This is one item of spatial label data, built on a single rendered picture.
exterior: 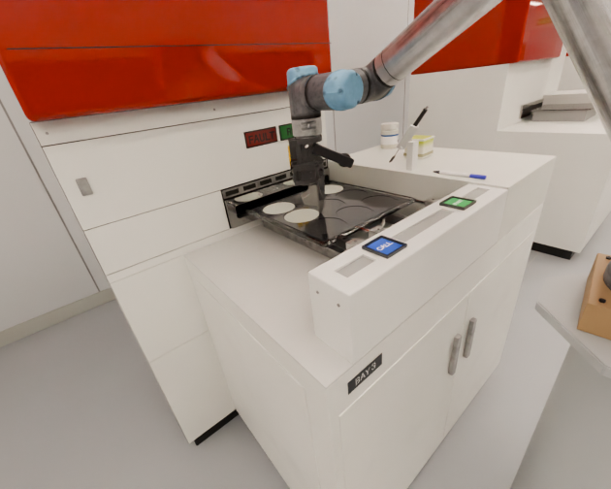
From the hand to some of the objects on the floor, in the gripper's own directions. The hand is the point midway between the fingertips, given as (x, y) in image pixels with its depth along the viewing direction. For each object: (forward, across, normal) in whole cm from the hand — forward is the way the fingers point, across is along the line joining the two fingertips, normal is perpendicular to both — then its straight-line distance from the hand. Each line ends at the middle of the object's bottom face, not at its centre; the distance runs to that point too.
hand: (322, 208), depth 86 cm
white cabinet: (+92, -1, +15) cm, 93 cm away
